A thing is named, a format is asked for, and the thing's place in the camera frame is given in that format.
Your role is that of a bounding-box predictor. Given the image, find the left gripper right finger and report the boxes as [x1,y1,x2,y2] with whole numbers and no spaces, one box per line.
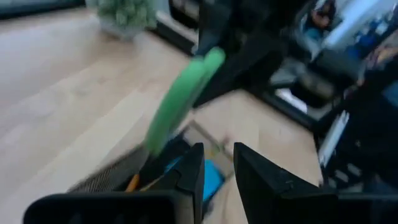
[233,142,398,224]

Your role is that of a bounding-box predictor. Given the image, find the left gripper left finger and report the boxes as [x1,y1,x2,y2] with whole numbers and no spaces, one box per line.
[22,142,206,224]

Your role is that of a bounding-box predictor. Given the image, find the black mesh desk organizer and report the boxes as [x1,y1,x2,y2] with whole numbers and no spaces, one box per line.
[66,133,229,215]

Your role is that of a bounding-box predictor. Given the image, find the blue sticky note pad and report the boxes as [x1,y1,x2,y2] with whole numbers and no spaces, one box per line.
[164,156,226,203]

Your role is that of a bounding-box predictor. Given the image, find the green handled scissors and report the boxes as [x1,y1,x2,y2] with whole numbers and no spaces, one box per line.
[144,46,227,157]

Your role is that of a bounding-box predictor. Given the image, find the person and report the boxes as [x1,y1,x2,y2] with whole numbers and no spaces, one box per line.
[306,0,340,35]

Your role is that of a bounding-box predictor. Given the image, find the small potted green plant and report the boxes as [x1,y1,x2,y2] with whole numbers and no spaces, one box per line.
[92,0,159,40]

